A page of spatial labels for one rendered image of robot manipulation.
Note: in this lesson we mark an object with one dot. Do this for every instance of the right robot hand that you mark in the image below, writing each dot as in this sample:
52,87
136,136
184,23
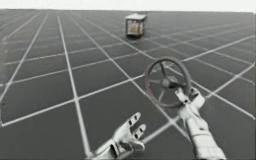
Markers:
190,103

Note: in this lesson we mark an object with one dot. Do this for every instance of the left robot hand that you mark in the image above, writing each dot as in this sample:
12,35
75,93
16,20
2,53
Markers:
127,136

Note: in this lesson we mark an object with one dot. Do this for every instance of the dark steering wheel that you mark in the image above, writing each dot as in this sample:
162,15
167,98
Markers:
165,82

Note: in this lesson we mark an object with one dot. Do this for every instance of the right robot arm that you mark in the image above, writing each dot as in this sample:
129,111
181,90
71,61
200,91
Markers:
204,141

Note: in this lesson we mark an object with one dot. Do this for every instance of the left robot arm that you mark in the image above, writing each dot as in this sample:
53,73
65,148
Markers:
105,151

